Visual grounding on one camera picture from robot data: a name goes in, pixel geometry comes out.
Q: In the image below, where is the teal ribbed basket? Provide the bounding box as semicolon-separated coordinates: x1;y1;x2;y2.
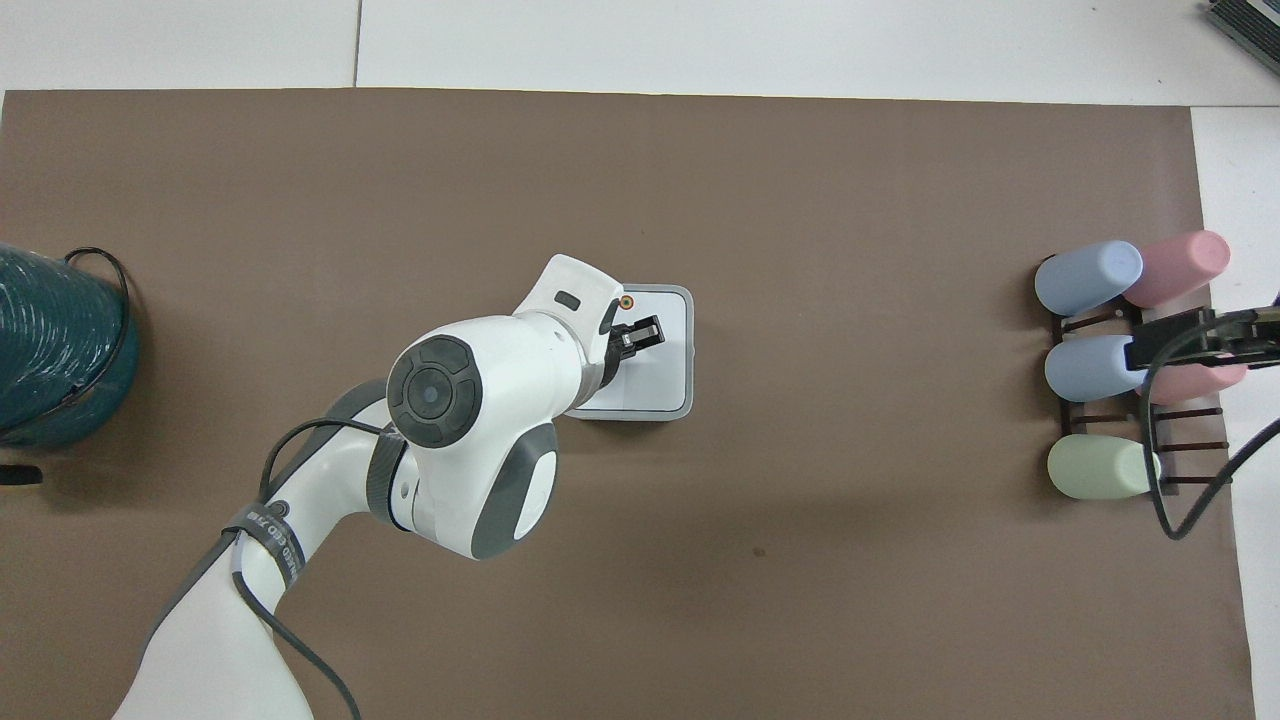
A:
0;243;142;451

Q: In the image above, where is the pink cup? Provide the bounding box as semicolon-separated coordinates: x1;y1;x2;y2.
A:
1140;358;1250;407
1121;230;1233;310

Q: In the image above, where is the blue cup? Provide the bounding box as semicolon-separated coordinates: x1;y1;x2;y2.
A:
1044;334;1151;404
1034;240;1144;318

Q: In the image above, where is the green cup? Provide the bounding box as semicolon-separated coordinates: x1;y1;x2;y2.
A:
1047;433;1164;501

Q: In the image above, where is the white square scale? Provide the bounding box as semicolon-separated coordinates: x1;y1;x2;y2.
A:
566;284;695;422

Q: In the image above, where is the dark brown cup rack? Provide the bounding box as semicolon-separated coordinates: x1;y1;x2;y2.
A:
1048;304;1234;493

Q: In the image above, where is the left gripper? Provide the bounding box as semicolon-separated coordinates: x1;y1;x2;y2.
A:
596;292;666;365

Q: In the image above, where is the grey ribbed object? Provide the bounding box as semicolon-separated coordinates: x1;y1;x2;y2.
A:
1204;0;1280;67

